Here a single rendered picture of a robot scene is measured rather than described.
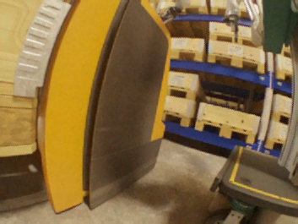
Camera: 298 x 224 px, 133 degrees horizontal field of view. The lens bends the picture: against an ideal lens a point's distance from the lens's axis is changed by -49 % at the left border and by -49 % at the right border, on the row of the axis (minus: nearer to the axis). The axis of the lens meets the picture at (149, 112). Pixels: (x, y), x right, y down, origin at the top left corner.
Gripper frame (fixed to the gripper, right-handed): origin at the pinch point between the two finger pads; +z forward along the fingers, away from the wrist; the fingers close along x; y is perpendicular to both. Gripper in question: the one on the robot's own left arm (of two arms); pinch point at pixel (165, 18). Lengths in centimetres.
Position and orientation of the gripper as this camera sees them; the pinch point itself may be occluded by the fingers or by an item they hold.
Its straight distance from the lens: 139.4
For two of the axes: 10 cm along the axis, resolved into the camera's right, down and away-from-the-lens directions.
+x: -5.1, -3.4, -7.9
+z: -7.0, 6.9, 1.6
